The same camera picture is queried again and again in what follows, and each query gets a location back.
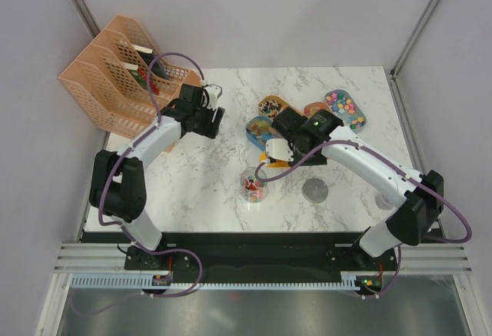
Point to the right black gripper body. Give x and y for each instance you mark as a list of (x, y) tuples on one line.
[(314, 159)]

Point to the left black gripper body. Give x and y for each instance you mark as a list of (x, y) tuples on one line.
[(204, 124)]

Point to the yellow plastic scoop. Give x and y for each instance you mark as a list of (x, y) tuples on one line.
[(272, 162)]

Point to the pink gummy tray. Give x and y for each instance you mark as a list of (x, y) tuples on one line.
[(313, 107)]

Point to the grey metal jar lid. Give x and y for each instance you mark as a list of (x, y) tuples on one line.
[(315, 190)]

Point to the tan lollipop tray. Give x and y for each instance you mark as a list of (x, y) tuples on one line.
[(273, 107)]

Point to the light blue star candy tray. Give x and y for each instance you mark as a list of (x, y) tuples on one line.
[(343, 105)]

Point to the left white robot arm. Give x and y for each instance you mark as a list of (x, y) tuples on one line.
[(118, 188)]

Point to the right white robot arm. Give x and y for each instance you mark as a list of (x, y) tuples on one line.
[(414, 194)]

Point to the peach desk organizer tray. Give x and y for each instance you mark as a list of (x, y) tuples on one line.
[(189, 99)]

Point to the clear glass jar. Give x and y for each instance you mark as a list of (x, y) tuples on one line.
[(253, 190)]

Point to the peach file organizer rack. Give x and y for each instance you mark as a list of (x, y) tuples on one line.
[(108, 79)]

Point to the small purple candy cup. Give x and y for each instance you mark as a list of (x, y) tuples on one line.
[(382, 202)]

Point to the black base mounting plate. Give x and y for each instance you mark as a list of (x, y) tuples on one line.
[(269, 257)]

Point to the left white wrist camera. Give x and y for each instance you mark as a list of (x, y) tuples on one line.
[(211, 94)]

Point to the white slotted cable duct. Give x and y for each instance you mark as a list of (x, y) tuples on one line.
[(151, 282)]

